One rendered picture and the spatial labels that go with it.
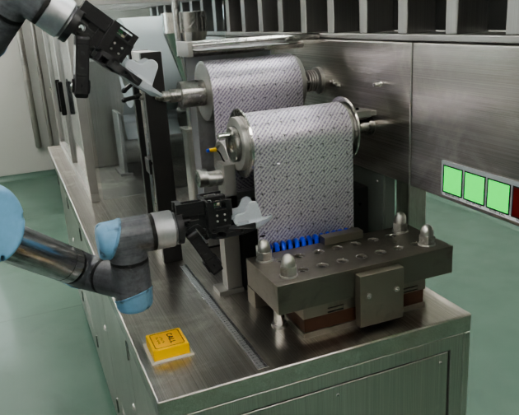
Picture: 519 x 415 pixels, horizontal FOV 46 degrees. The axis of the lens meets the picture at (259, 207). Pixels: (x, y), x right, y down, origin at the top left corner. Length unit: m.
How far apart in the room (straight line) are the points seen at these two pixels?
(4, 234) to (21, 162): 5.89
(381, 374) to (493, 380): 1.58
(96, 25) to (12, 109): 5.58
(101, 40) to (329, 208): 0.59
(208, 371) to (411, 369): 0.42
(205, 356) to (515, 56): 0.76
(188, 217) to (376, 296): 0.40
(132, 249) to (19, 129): 5.63
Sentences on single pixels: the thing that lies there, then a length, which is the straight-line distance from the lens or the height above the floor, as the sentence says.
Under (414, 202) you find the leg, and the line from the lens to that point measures 1.67.
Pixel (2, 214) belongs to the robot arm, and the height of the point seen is 1.26.
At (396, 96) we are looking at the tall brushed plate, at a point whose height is 1.33.
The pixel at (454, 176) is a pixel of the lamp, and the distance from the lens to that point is 1.22.
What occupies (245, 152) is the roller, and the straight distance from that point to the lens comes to 1.26.
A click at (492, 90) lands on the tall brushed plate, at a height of 1.36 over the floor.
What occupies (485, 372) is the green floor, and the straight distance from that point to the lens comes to 2.86.
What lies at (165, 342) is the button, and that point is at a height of 0.92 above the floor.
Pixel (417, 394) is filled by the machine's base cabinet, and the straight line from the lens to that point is 1.36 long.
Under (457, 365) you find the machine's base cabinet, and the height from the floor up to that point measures 0.79.
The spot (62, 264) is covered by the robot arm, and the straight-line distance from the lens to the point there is 1.25.
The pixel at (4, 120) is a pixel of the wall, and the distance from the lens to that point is 6.77.
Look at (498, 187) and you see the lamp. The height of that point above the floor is 1.20.
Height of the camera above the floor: 1.51
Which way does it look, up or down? 18 degrees down
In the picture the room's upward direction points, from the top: 4 degrees counter-clockwise
